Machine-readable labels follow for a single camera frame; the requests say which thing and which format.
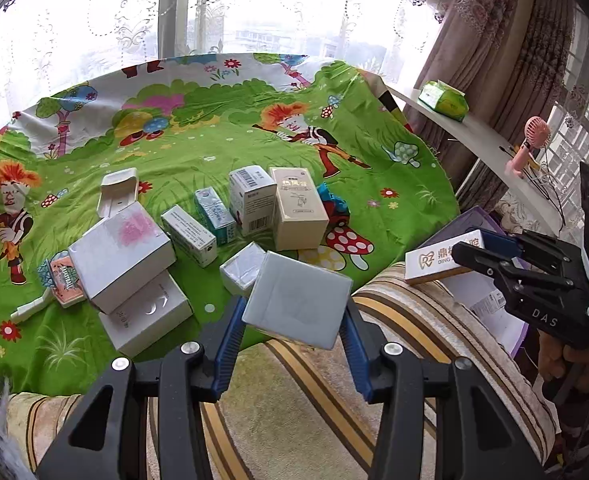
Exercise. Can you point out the small white cube box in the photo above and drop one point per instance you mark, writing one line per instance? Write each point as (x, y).
(239, 272)

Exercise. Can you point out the white text medicine box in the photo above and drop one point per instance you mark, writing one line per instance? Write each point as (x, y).
(190, 235)

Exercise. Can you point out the purple cardboard storage box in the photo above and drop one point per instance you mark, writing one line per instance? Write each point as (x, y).
(477, 294)

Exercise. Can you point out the red blue toy car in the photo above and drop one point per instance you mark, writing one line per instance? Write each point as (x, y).
(336, 207)

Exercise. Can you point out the teal medicine box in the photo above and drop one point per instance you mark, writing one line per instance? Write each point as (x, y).
(218, 219)

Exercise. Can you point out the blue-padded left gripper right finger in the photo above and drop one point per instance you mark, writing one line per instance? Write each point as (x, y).
(386, 373)

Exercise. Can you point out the pink handheld fan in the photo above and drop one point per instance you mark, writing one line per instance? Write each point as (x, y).
(537, 133)

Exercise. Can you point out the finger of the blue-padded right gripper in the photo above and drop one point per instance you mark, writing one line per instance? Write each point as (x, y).
(480, 260)
(501, 244)

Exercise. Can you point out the green cartoon print blanket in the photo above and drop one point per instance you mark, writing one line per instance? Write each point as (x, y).
(184, 124)

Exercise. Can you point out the floral brown curtain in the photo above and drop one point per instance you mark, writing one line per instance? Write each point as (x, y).
(508, 56)

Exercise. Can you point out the beige hand cream box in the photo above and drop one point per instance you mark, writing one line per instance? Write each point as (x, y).
(300, 216)

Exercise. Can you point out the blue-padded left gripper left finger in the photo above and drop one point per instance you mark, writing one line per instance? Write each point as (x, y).
(196, 372)

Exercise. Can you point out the white dental brand box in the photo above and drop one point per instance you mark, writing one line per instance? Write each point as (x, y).
(436, 261)

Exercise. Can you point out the white stick tool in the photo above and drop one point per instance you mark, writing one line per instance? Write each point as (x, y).
(25, 311)

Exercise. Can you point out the green tissue pack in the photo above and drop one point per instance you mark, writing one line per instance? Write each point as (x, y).
(444, 99)

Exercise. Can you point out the person right hand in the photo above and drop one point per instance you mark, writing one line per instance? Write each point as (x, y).
(555, 359)

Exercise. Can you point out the grey square box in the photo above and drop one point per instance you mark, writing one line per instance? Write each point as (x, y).
(298, 301)

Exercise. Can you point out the white box pink smudge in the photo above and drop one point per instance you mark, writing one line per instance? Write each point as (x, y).
(120, 255)

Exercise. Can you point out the white barcode box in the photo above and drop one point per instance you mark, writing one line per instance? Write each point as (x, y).
(252, 197)

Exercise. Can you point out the white curved desk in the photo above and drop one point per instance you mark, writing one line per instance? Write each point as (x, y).
(492, 150)

